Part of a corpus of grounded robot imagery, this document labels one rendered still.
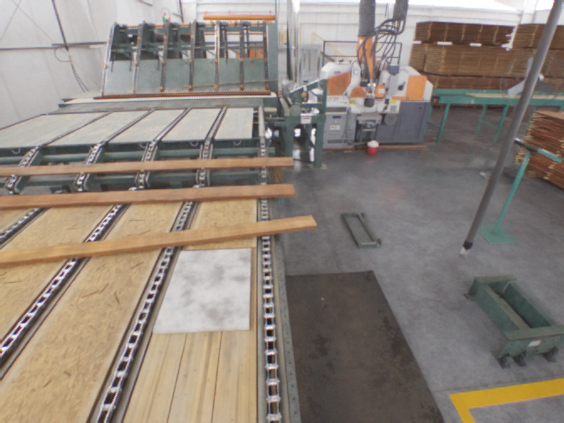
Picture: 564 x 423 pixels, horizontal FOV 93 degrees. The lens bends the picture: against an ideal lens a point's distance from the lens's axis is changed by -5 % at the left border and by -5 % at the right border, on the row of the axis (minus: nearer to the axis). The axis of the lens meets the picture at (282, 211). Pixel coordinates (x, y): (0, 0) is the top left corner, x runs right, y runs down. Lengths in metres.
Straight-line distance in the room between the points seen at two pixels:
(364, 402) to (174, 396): 1.30
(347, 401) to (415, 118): 6.12
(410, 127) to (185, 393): 6.75
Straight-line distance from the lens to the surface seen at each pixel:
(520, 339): 2.68
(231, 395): 1.34
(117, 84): 8.07
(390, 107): 6.73
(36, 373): 1.69
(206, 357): 1.44
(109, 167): 3.39
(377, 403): 2.28
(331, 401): 2.22
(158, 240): 2.07
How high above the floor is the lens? 2.00
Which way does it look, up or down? 31 degrees down
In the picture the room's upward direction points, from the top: straight up
